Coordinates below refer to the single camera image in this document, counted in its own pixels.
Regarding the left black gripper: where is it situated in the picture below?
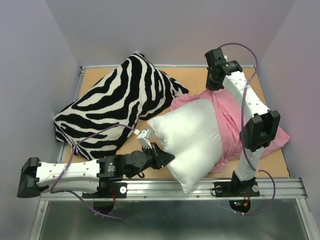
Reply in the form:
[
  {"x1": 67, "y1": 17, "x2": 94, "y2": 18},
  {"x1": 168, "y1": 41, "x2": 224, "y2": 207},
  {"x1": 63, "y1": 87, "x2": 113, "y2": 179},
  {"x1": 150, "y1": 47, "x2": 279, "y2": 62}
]
[{"x1": 141, "y1": 142, "x2": 175, "y2": 172}]

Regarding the white pillow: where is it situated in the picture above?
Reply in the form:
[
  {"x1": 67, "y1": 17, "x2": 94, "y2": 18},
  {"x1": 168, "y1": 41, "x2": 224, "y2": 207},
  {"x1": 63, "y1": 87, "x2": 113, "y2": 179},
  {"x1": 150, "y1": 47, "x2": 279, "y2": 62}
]
[{"x1": 147, "y1": 98, "x2": 223, "y2": 194}]

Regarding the plain pink pillow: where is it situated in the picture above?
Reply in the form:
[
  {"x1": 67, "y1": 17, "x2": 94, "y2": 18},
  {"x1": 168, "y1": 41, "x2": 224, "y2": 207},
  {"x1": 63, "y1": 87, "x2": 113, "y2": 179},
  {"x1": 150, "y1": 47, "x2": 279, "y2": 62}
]
[{"x1": 169, "y1": 89, "x2": 292, "y2": 174}]

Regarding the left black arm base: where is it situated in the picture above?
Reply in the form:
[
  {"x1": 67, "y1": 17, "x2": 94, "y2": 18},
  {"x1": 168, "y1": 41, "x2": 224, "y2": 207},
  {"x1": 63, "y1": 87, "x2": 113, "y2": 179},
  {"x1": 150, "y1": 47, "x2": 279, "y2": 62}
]
[{"x1": 82, "y1": 182, "x2": 127, "y2": 199}]

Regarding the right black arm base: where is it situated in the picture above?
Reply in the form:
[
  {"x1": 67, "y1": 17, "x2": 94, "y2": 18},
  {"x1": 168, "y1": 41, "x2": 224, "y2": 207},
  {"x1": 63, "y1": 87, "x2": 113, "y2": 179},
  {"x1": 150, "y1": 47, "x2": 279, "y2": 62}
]
[{"x1": 210, "y1": 180, "x2": 260, "y2": 198}]

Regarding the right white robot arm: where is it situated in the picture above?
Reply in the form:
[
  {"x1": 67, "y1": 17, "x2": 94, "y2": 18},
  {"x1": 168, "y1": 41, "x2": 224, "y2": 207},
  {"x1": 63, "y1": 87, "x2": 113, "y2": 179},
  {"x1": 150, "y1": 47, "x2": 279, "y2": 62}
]
[{"x1": 204, "y1": 48, "x2": 281, "y2": 196}]

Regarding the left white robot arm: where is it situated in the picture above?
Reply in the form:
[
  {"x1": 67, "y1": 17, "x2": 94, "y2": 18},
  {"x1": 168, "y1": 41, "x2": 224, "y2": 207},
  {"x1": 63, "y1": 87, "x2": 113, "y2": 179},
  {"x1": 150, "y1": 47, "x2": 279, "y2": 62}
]
[{"x1": 17, "y1": 142, "x2": 175, "y2": 199}]

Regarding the zebra striped pillow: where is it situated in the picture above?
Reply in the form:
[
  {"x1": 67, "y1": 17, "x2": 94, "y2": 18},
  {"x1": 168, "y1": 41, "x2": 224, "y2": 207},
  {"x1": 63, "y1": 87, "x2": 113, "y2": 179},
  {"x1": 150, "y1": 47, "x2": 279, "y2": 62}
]
[{"x1": 53, "y1": 52, "x2": 189, "y2": 160}]

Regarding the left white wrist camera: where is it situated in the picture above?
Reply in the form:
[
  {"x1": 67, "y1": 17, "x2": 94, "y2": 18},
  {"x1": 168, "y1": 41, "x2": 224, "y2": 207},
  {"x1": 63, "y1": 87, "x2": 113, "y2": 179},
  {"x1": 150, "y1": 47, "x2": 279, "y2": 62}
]
[{"x1": 133, "y1": 128, "x2": 154, "y2": 149}]

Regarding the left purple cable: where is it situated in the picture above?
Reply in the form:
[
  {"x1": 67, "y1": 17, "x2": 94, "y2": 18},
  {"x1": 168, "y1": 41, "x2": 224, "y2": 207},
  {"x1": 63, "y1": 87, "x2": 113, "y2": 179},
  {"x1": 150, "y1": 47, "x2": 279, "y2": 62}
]
[{"x1": 49, "y1": 124, "x2": 137, "y2": 221}]

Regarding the purple cable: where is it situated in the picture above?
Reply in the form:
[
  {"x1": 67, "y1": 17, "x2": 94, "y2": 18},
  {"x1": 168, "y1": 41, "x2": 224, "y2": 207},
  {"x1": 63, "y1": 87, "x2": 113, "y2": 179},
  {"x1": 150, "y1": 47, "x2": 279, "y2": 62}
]
[
  {"x1": 217, "y1": 42, "x2": 277, "y2": 216},
  {"x1": 49, "y1": 124, "x2": 137, "y2": 221}
]

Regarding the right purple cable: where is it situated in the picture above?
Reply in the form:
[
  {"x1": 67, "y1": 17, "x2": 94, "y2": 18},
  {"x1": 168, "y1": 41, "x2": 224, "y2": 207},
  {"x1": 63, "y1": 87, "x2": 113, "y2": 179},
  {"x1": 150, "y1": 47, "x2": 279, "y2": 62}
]
[{"x1": 217, "y1": 42, "x2": 277, "y2": 216}]

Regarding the aluminium frame rail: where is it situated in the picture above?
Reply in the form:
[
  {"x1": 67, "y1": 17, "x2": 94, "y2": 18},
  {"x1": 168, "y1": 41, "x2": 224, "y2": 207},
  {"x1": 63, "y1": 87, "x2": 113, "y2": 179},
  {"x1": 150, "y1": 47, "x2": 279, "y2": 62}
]
[{"x1": 39, "y1": 177, "x2": 308, "y2": 201}]

